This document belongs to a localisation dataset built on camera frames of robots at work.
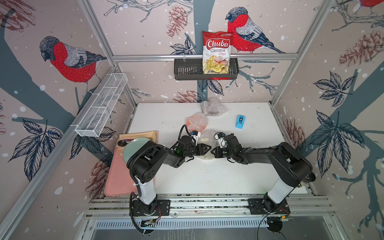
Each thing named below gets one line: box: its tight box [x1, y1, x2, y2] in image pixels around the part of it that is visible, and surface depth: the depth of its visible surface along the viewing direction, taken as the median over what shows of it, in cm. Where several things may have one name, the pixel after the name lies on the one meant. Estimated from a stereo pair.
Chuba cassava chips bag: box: [202, 30, 233, 74], surface depth 87 cm
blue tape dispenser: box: [235, 114, 246, 129], surface depth 109 cm
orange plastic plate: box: [186, 114, 208, 133], surface depth 106 cm
